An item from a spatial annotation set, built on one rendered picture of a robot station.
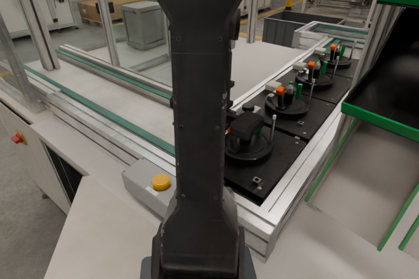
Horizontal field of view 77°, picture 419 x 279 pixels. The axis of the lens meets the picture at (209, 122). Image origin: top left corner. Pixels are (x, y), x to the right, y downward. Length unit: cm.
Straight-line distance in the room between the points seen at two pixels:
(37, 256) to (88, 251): 119
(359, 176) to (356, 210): 6
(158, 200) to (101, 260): 17
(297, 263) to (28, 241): 160
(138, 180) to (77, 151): 35
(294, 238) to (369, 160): 24
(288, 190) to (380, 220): 18
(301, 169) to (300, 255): 19
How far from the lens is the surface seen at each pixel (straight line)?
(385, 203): 56
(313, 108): 91
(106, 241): 68
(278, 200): 61
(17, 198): 224
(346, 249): 70
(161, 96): 99
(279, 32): 262
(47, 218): 201
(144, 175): 65
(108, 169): 84
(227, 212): 24
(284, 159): 68
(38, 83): 125
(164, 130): 85
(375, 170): 57
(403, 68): 54
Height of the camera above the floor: 141
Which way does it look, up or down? 34 degrees down
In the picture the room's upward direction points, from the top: straight up
